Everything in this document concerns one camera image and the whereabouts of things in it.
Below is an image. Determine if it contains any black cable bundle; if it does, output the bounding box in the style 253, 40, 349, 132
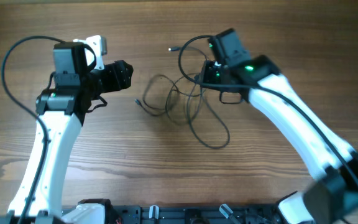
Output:
134, 45, 231, 151

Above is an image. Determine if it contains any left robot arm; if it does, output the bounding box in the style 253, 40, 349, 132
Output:
0, 39, 134, 223

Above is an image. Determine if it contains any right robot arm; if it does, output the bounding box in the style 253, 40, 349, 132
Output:
202, 29, 358, 223

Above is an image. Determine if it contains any right black camera cable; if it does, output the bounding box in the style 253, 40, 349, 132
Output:
177, 34, 358, 224

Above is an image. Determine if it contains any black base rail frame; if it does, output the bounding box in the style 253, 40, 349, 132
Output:
59, 203, 291, 224

